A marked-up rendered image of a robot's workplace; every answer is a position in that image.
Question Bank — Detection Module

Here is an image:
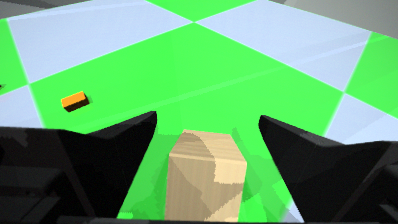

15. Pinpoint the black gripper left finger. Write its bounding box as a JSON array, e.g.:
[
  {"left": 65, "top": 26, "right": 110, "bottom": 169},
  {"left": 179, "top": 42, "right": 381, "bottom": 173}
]
[{"left": 0, "top": 111, "right": 157, "bottom": 218}]

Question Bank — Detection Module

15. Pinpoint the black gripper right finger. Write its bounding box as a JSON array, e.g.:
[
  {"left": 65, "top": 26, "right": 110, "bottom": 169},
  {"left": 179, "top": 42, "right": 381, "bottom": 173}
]
[{"left": 258, "top": 115, "right": 398, "bottom": 223}]

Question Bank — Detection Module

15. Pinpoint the light brown wooden block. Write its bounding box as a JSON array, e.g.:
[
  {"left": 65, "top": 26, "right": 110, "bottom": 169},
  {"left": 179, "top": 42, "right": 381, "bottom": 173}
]
[{"left": 164, "top": 129, "right": 247, "bottom": 222}]

